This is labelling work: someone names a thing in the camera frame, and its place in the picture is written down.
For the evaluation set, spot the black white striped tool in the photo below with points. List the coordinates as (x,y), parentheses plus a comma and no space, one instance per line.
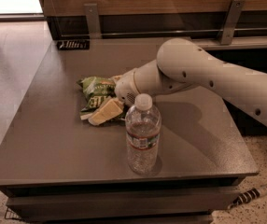
(249,196)

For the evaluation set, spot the right metal bracket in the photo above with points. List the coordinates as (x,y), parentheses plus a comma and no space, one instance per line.
(226,33)

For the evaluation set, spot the clear plastic water bottle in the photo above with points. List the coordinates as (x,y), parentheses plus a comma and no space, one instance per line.
(143,126)

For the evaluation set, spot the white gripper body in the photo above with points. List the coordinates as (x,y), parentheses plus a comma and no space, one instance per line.
(124,87)

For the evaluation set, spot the black floor vent grille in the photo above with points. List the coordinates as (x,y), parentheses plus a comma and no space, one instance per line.
(73,44)

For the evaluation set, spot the metal bracket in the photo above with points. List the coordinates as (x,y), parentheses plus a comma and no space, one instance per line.
(226,33)
(93,20)

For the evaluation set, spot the left metal bracket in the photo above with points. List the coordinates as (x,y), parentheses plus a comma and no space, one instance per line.
(93,20)

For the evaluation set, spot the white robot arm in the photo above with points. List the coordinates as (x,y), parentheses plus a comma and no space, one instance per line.
(180,64)

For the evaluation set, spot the metal rail bar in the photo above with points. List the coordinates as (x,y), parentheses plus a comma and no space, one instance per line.
(239,32)

